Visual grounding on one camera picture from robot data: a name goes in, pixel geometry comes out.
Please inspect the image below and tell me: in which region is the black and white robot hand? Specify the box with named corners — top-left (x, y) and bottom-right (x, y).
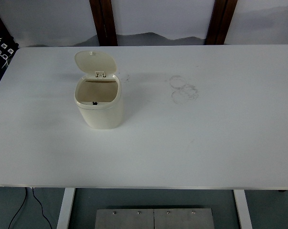
top-left (0, 4), bottom-right (20, 72)

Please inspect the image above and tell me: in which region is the cream trash bin with lid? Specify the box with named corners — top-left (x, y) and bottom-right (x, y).
top-left (74, 50), bottom-right (124, 130)

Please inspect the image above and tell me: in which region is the grey landscape print screen panel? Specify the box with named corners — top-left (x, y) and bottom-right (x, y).
top-left (111, 0), bottom-right (216, 46)
top-left (0, 0), bottom-right (100, 48)
top-left (224, 0), bottom-right (288, 46)

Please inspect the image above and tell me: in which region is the white table leg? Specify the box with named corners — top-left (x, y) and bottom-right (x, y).
top-left (56, 188), bottom-right (76, 229)
top-left (234, 189), bottom-right (254, 229)

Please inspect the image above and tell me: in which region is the grey metal plate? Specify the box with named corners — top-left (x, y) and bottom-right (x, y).
top-left (94, 208), bottom-right (215, 229)

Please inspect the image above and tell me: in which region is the brown wooden screen post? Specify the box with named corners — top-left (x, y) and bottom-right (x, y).
top-left (89, 0), bottom-right (118, 47)
top-left (204, 0), bottom-right (238, 45)

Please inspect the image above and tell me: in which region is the thin black floor cable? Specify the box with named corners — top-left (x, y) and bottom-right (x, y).
top-left (7, 187), bottom-right (29, 229)
top-left (32, 187), bottom-right (53, 229)

